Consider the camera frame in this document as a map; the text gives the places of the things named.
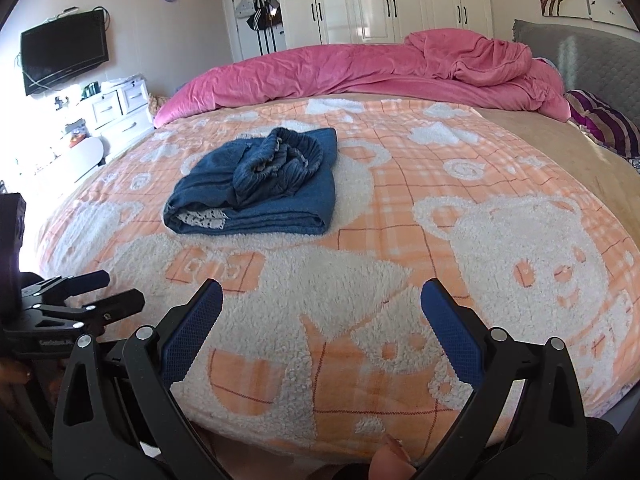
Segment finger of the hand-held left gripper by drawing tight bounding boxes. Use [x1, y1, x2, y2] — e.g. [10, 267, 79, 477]
[22, 270, 111, 306]
[34, 287, 146, 334]

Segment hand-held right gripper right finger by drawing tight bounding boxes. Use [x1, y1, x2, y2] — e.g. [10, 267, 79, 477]
[415, 277, 588, 480]

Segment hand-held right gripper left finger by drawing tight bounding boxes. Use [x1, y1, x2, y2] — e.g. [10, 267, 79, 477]
[52, 277, 231, 480]

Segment blue pants with white lace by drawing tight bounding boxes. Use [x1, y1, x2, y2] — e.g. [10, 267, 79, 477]
[162, 127, 338, 236]

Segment person's left hand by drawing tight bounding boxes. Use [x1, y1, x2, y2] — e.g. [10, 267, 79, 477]
[0, 360, 37, 387]

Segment person's right hand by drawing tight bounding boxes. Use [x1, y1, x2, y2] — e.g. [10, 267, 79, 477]
[369, 435, 417, 480]

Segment orange bear print blanket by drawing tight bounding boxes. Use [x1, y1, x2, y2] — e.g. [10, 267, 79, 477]
[37, 97, 640, 463]

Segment white oval table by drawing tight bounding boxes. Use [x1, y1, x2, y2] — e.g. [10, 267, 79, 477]
[47, 137, 106, 187]

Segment white drawer chest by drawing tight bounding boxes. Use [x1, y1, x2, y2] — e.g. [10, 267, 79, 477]
[82, 75, 154, 150]

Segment beige bed sheet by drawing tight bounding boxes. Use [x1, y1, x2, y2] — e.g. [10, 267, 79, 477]
[475, 107, 640, 256]

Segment purple striped pillow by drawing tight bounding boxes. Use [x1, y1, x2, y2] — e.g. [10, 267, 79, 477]
[564, 89, 640, 161]

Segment pink duvet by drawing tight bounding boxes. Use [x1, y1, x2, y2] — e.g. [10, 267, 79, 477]
[152, 30, 572, 128]

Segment grey padded headboard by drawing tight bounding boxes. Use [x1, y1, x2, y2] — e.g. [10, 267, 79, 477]
[512, 19, 640, 133]

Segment black striped hanging bag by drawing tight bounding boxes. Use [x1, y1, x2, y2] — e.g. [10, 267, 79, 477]
[247, 0, 281, 56]

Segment white wardrobe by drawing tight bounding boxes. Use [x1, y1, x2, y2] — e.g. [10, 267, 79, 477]
[272, 0, 495, 51]

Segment black wall television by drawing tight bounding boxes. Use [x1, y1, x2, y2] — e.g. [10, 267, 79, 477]
[20, 9, 110, 97]

